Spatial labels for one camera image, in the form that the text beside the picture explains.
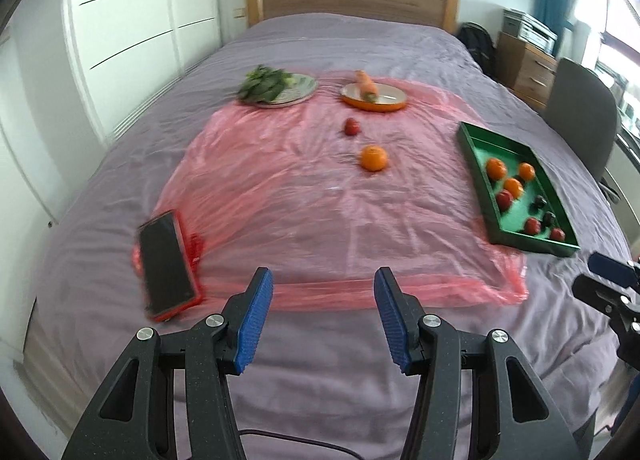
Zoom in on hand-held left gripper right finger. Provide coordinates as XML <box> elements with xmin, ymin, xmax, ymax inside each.
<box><xmin>374</xmin><ymin>266</ymin><xmax>583</xmax><ymax>460</ymax></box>

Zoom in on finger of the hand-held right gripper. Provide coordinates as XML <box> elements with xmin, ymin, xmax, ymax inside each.
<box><xmin>572</xmin><ymin>274</ymin><xmax>640</xmax><ymax>325</ymax></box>
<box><xmin>588</xmin><ymin>252</ymin><xmax>640</xmax><ymax>288</ymax></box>

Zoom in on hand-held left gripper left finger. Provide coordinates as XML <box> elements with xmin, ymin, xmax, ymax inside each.
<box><xmin>61</xmin><ymin>266</ymin><xmax>275</xmax><ymax>460</ymax></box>

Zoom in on green shallow box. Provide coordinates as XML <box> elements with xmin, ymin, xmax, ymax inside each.
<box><xmin>458</xmin><ymin>121</ymin><xmax>581</xmax><ymax>258</ymax></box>

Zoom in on phone in red case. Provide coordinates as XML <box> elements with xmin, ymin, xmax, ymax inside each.
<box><xmin>137</xmin><ymin>210</ymin><xmax>203</xmax><ymax>323</ymax></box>

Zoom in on pink plastic sheet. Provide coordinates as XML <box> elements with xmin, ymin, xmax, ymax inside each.
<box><xmin>131</xmin><ymin>70</ymin><xmax>530</xmax><ymax>311</ymax></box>

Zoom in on grey chair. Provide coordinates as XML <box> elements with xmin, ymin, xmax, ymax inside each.
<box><xmin>542</xmin><ymin>58</ymin><xmax>623</xmax><ymax>201</ymax></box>

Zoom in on wooden dresser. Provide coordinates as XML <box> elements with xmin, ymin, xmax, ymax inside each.
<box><xmin>495</xmin><ymin>32</ymin><xmax>558</xmax><ymax>108</ymax></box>

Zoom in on orange oval plate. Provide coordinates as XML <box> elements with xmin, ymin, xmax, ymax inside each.
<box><xmin>341</xmin><ymin>82</ymin><xmax>407</xmax><ymax>113</ymax></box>

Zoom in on silver oval plate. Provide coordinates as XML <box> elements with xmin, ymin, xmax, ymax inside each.
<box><xmin>250</xmin><ymin>74</ymin><xmax>319</xmax><ymax>109</ymax></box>

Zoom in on dark leafy greens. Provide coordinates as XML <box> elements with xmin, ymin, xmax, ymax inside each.
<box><xmin>237</xmin><ymin>66</ymin><xmax>293</xmax><ymax>103</ymax></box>

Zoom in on carrot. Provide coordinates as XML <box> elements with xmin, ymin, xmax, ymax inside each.
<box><xmin>355</xmin><ymin>70</ymin><xmax>378</xmax><ymax>101</ymax></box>

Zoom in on white printer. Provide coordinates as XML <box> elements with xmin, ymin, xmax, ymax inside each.
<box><xmin>501</xmin><ymin>8</ymin><xmax>557</xmax><ymax>53</ymax></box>

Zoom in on black backpack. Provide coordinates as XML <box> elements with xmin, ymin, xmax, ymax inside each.
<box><xmin>457</xmin><ymin>22</ymin><xmax>497</xmax><ymax>75</ymax></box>

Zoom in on window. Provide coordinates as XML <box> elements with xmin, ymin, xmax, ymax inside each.
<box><xmin>575</xmin><ymin>0</ymin><xmax>640</xmax><ymax>65</ymax></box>

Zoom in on bed with purple sheet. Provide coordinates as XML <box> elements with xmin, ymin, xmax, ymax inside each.
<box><xmin>22</xmin><ymin>14</ymin><xmax>633</xmax><ymax>460</ymax></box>

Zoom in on white wardrobe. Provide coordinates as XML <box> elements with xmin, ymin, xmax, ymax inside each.
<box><xmin>60</xmin><ymin>0</ymin><xmax>223</xmax><ymax>141</ymax></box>

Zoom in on black cable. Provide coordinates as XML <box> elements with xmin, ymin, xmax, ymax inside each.
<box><xmin>239</xmin><ymin>431</ymin><xmax>363</xmax><ymax>458</ymax></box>

